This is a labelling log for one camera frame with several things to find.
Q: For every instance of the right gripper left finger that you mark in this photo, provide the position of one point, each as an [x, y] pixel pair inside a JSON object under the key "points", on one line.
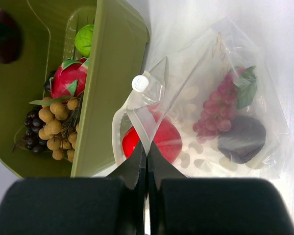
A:
{"points": [[111, 205]]}

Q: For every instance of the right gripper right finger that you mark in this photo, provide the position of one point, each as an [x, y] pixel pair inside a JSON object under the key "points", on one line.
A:
{"points": [[212, 206]]}

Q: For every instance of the red apple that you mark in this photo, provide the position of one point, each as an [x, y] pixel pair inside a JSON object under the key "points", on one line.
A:
{"points": [[167, 139]]}

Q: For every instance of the dark purple mangosteen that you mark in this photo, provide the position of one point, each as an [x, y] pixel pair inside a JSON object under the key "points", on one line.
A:
{"points": [[244, 140]]}

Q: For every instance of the clear zip top bag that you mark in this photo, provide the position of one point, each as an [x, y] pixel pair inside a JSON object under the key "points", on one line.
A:
{"points": [[178, 86]]}

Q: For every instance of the red grape bunch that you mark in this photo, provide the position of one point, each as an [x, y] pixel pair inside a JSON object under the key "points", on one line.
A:
{"points": [[235, 92]]}

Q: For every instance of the olive green plastic bin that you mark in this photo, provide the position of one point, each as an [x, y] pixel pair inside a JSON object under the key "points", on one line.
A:
{"points": [[49, 28]]}

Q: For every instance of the tan longan bunch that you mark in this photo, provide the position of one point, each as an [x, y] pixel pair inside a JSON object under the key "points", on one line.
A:
{"points": [[60, 126]]}

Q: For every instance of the dark purple grape bunch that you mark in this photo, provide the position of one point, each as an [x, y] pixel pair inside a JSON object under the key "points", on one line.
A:
{"points": [[30, 139]]}

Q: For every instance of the pink dragon fruit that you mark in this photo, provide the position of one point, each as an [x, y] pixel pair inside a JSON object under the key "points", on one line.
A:
{"points": [[69, 78]]}

